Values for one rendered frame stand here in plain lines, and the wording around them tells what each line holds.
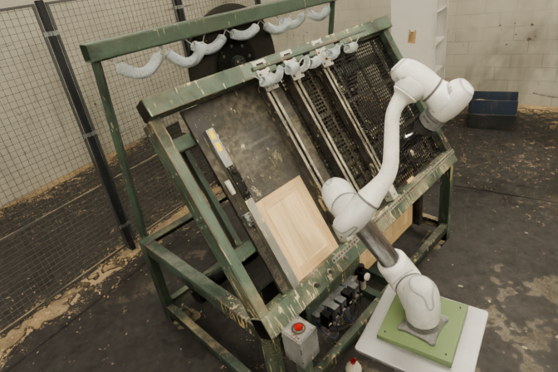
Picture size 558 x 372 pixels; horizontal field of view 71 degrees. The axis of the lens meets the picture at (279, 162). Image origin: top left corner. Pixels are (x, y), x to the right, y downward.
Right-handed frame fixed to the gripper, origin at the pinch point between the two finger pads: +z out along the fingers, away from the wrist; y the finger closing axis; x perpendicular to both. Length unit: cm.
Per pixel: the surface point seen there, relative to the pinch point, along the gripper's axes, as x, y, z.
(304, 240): 1, 5, 80
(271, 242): -1, 28, 76
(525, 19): -205, -489, 44
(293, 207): -17, 6, 73
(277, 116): -66, 4, 51
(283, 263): 10, 24, 80
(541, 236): 54, -240, 94
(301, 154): -42, -5, 59
